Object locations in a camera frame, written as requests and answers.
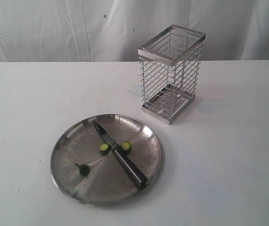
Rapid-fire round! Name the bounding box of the green cucumber end with stem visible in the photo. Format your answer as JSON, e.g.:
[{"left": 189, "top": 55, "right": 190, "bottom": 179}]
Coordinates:
[{"left": 75, "top": 163, "right": 90, "bottom": 177}]

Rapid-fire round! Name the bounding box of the black kitchen knife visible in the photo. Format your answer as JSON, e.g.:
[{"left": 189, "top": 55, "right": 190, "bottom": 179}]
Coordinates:
[{"left": 93, "top": 121, "right": 148, "bottom": 188}]

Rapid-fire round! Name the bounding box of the cut green cucumber slice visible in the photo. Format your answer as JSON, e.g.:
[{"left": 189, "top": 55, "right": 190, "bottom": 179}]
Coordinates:
[{"left": 120, "top": 141, "right": 132, "bottom": 155}]

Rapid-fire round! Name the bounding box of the round stainless steel plate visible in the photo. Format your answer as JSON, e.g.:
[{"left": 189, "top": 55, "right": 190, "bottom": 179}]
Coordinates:
[{"left": 50, "top": 114, "right": 165, "bottom": 206}]

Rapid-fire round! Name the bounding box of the white backdrop curtain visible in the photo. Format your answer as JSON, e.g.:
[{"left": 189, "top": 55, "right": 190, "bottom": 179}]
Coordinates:
[{"left": 0, "top": 0, "right": 269, "bottom": 62}]

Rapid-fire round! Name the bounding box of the chrome wire utensil holder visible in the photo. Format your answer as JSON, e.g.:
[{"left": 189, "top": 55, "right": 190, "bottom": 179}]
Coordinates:
[{"left": 138, "top": 24, "right": 206, "bottom": 124}]

